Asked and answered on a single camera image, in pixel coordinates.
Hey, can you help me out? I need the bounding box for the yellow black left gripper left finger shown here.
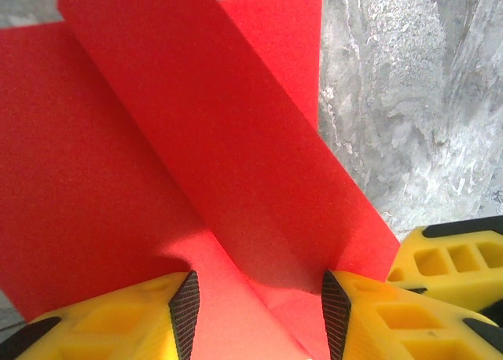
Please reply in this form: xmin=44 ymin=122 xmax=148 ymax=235
xmin=17 ymin=269 xmax=204 ymax=360

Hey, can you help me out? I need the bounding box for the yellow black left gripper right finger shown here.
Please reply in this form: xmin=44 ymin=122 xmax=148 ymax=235
xmin=321 ymin=269 xmax=503 ymax=360

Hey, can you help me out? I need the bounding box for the red cloth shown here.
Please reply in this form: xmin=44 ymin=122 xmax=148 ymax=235
xmin=0 ymin=0 xmax=402 ymax=360

